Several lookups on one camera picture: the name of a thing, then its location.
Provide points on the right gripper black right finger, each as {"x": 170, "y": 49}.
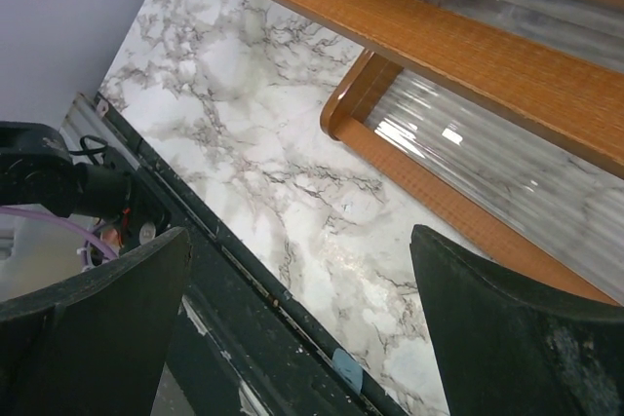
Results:
{"x": 506, "y": 344}

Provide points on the orange wooden shelf rack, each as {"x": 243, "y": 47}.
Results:
{"x": 504, "y": 117}

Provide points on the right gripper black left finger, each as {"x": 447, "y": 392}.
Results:
{"x": 96, "y": 343}

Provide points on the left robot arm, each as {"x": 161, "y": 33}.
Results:
{"x": 96, "y": 180}

